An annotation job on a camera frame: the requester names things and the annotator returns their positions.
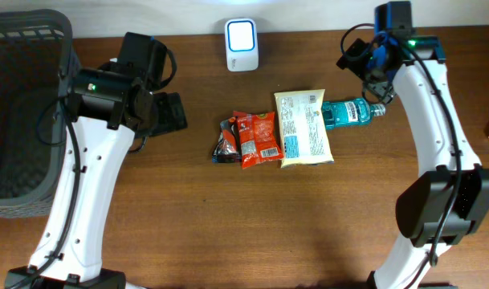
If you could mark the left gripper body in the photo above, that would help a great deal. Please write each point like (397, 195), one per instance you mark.
(169, 113)

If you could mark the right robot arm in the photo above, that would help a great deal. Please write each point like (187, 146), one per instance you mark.
(450, 198)

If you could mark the white barcode scanner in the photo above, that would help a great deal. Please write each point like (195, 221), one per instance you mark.
(241, 41)

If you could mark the yellow wet wipes pack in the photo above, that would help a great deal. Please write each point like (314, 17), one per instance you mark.
(303, 135)

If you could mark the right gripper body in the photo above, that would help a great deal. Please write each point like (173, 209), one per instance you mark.
(352, 54)

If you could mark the black snack bag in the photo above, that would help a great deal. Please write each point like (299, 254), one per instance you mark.
(226, 150)

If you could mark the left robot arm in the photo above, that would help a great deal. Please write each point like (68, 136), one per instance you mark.
(105, 111)

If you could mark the blue Listerine mouthwash bottle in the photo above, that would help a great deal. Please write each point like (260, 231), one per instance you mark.
(350, 113)

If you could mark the grey plastic mesh basket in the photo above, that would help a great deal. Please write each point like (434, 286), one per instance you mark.
(37, 62)

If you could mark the red Hacks candy bag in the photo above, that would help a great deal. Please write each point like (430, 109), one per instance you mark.
(257, 138)

